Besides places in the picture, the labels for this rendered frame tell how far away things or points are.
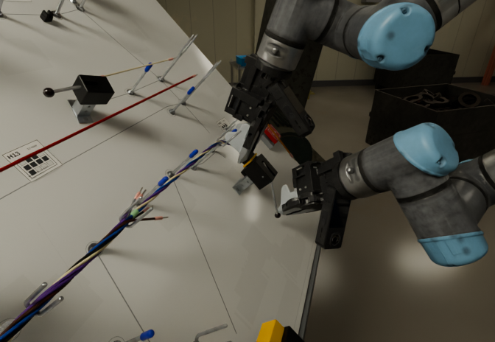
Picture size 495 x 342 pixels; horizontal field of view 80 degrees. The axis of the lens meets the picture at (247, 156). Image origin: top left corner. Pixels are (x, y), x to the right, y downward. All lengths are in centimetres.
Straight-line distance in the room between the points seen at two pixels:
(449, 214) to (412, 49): 22
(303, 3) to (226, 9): 532
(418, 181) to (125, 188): 43
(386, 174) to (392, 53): 17
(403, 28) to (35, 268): 50
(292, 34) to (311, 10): 4
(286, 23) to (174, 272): 43
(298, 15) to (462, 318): 181
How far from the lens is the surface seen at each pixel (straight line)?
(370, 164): 47
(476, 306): 215
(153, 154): 58
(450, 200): 47
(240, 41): 586
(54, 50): 65
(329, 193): 54
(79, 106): 55
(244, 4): 584
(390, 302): 194
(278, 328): 48
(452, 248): 48
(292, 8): 51
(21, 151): 50
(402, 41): 41
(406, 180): 46
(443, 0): 45
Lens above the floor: 142
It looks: 27 degrees down
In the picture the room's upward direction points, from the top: straight up
